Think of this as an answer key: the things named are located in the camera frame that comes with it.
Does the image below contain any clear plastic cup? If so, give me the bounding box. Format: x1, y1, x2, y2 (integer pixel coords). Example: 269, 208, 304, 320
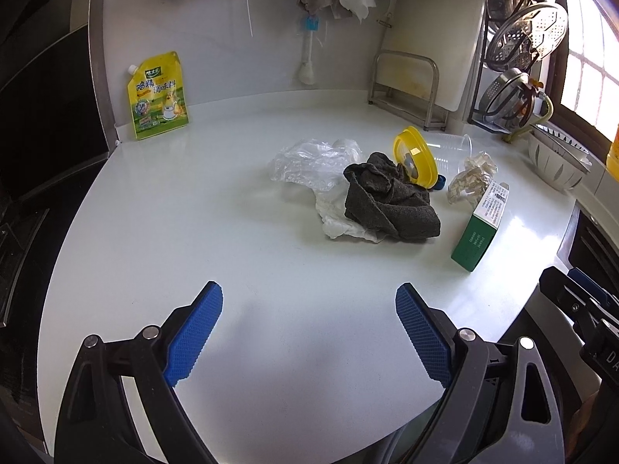
426, 134, 472, 177

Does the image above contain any large white cutting board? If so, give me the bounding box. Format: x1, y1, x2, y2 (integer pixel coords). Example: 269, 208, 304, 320
387, 0, 487, 112

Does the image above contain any glass pot lid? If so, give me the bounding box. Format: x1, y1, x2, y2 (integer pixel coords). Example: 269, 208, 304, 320
476, 68, 535, 124

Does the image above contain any black stove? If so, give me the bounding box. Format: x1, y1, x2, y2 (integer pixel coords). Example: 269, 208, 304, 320
0, 0, 112, 329

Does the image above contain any blue and white bottle brush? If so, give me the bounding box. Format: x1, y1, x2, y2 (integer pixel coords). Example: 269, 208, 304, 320
298, 14, 320, 85

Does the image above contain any metal cutting board rack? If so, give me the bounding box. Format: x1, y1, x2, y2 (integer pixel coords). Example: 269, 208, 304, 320
368, 51, 448, 131

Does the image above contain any clear plastic bag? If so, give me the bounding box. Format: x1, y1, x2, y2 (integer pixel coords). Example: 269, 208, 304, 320
265, 138, 363, 191

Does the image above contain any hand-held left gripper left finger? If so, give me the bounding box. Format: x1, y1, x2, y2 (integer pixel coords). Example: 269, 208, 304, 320
54, 280, 224, 464

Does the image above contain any dark grey towel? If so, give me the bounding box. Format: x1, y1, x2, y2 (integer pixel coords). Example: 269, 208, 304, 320
343, 152, 442, 241

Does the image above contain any yellow oil bottle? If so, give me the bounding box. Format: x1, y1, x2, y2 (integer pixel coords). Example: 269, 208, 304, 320
606, 126, 619, 177

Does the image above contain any yellow seasoning pouch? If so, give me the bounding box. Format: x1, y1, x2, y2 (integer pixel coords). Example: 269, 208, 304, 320
127, 51, 191, 141

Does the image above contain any white paper wrapper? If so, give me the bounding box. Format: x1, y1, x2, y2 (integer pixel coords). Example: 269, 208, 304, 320
447, 151, 499, 212

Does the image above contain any white tissue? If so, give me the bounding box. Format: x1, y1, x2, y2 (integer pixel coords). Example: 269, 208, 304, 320
314, 186, 388, 243

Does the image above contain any black pot lid rack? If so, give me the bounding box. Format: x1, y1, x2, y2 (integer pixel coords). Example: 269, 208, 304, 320
467, 10, 537, 133

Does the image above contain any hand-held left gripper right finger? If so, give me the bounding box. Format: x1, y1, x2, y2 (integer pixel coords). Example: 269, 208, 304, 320
395, 283, 566, 464

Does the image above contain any hanging peeler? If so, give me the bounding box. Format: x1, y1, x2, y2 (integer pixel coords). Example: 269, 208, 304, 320
377, 0, 398, 51

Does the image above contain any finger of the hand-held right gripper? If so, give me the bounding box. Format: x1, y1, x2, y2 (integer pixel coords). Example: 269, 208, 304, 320
539, 267, 605, 332
567, 267, 619, 312

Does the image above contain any stained small cutting board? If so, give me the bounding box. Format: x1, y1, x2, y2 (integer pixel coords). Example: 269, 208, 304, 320
376, 55, 432, 101

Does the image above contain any white colander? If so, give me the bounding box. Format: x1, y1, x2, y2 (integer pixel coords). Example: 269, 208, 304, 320
527, 126, 593, 191

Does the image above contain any perforated steel steamer plate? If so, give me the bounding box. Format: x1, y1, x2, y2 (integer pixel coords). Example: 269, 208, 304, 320
487, 2, 569, 66

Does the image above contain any green and white box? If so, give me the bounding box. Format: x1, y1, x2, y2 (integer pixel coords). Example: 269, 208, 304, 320
451, 180, 511, 272

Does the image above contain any yellow green hose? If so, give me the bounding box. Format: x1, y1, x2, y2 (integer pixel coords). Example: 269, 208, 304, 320
503, 91, 554, 143

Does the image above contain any window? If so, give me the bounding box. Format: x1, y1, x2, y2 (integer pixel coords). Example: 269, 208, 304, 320
556, 0, 619, 131

